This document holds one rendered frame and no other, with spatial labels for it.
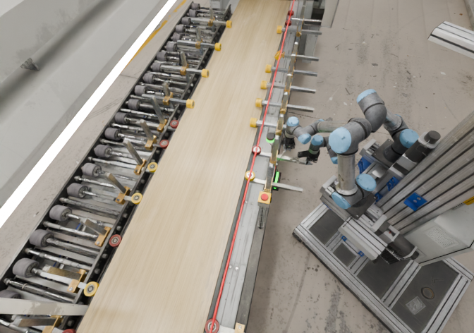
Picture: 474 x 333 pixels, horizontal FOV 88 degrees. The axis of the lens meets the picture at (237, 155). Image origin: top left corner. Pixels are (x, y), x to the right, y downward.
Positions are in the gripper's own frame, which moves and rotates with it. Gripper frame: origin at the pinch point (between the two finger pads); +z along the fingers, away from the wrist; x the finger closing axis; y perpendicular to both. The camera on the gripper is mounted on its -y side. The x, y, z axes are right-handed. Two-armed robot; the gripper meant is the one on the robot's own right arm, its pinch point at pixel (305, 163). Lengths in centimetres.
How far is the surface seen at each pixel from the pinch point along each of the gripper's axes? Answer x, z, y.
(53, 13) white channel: -89, -161, -56
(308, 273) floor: -68, 83, 25
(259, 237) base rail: -65, 12, -25
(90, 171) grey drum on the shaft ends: -48, -2, -173
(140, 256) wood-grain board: -100, -8, -98
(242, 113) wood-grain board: 37, -7, -63
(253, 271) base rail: -88, 12, -25
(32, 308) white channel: -137, -45, -121
